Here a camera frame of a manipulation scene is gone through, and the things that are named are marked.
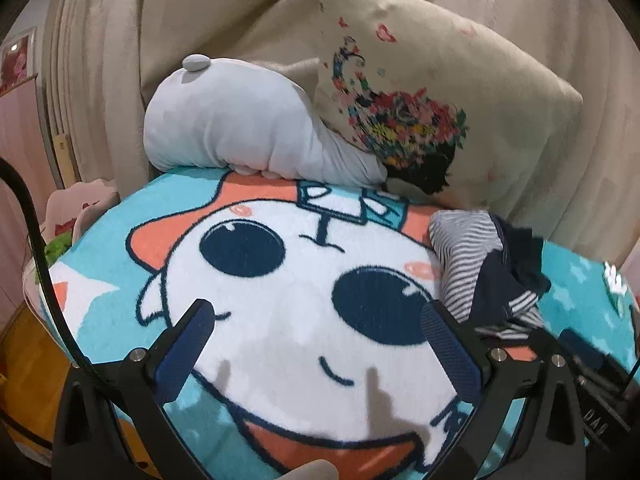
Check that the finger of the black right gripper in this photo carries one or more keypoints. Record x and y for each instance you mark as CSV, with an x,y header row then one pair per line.
x,y
608,395

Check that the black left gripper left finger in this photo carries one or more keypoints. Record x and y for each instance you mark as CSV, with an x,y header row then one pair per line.
x,y
88,442

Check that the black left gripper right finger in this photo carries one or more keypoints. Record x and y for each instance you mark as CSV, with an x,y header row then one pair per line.
x,y
548,441

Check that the striped navy white pants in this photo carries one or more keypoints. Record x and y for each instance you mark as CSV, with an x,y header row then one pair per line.
x,y
492,277

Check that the white glove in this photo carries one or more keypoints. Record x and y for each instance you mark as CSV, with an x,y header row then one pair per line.
x,y
616,287

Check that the turquoise star cartoon blanket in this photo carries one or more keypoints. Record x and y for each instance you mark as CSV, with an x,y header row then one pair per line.
x,y
317,357

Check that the beige floral print pillow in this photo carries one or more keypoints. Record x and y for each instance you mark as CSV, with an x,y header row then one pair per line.
x,y
446,104

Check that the beige curtain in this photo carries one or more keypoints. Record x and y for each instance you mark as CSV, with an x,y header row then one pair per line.
x,y
104,58

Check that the framed pink wall picture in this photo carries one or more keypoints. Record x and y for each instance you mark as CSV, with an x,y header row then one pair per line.
x,y
17,59

